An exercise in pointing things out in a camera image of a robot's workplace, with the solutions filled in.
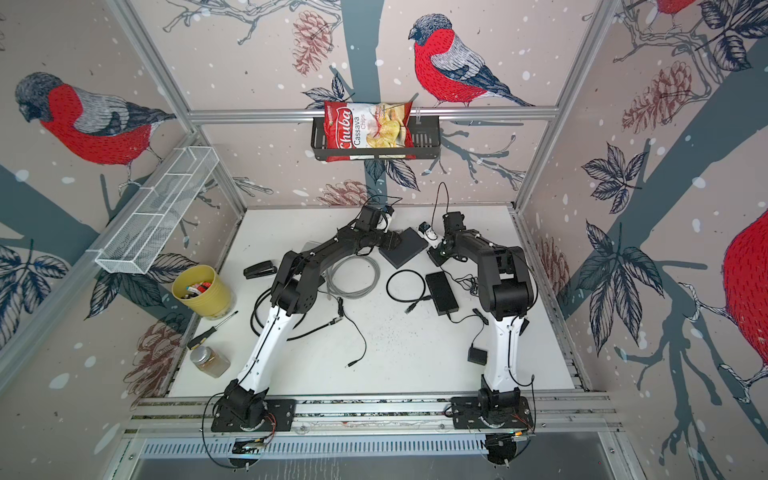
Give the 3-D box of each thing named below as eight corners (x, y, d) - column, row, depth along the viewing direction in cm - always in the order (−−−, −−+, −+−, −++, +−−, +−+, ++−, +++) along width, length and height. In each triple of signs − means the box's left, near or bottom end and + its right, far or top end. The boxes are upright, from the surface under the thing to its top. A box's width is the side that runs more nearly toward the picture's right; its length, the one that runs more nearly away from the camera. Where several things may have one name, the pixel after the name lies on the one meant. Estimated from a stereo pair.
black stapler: (246, 280, 101) (243, 276, 99) (246, 270, 104) (243, 266, 102) (277, 273, 103) (275, 268, 101) (277, 263, 106) (274, 258, 104)
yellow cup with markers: (193, 319, 92) (164, 296, 81) (207, 289, 99) (182, 264, 88) (231, 319, 92) (207, 296, 81) (242, 289, 99) (222, 264, 88)
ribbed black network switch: (438, 315, 93) (439, 313, 91) (424, 277, 102) (424, 274, 100) (458, 310, 94) (459, 308, 92) (443, 273, 103) (444, 270, 101)
